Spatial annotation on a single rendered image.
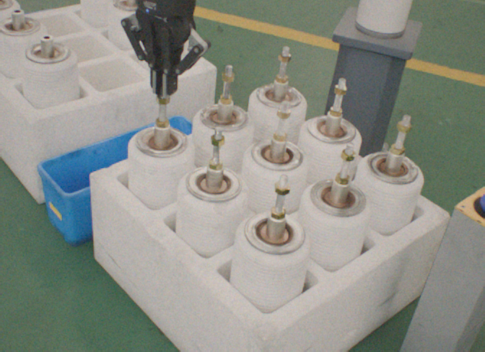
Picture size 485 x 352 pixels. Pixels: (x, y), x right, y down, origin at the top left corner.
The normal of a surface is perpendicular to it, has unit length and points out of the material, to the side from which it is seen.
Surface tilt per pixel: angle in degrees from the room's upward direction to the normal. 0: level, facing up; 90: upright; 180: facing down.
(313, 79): 0
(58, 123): 90
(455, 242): 90
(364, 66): 90
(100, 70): 90
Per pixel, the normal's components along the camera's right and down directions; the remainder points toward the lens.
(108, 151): 0.64, 0.48
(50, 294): 0.10, -0.79
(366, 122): -0.34, 0.54
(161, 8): -0.08, 0.59
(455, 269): -0.75, 0.34
